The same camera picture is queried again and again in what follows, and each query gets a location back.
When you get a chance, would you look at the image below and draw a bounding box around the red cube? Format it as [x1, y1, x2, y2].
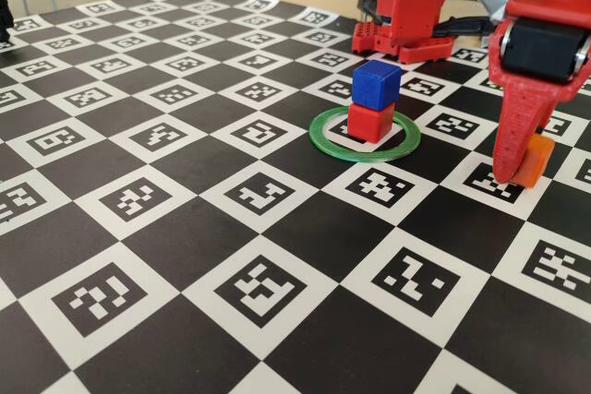
[346, 101, 397, 144]

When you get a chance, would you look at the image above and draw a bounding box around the green ring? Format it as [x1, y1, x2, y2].
[308, 104, 422, 164]

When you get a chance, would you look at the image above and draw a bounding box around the orange cube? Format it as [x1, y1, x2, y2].
[510, 134, 557, 188]

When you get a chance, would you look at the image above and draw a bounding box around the black clamp handle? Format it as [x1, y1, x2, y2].
[431, 17, 499, 40]
[357, 0, 385, 26]

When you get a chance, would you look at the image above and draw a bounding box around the checkerboard marker mat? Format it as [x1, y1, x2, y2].
[0, 0, 591, 394]

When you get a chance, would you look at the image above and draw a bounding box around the blue cube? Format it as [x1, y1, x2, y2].
[351, 59, 403, 113]

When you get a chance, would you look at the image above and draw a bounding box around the black stand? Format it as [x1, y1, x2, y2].
[0, 0, 15, 42]

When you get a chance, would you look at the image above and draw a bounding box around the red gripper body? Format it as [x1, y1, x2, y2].
[488, 0, 591, 107]

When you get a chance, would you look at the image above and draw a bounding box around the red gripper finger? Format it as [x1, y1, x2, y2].
[490, 82, 562, 185]

